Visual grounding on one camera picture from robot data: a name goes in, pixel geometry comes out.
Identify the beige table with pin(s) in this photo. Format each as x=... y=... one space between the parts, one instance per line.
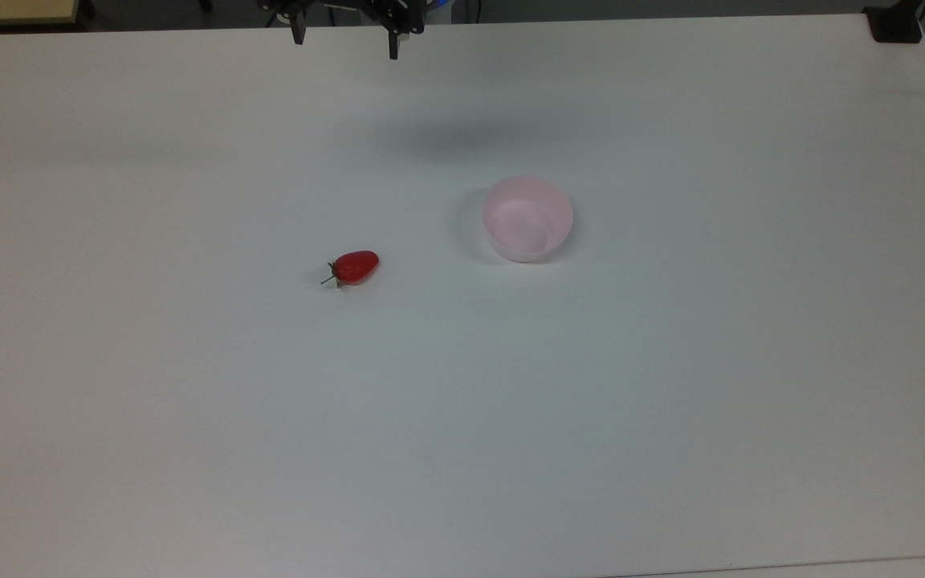
x=9 y=10

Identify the black clamp block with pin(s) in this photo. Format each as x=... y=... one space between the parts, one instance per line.
x=894 y=22

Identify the red strawberry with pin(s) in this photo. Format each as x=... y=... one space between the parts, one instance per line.
x=356 y=267

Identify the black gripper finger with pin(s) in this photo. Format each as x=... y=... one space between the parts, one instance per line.
x=297 y=24
x=394 y=36

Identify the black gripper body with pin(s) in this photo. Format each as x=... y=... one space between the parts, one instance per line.
x=350 y=4

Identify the pink plastic bowl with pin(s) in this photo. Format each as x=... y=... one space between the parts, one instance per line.
x=527 y=218

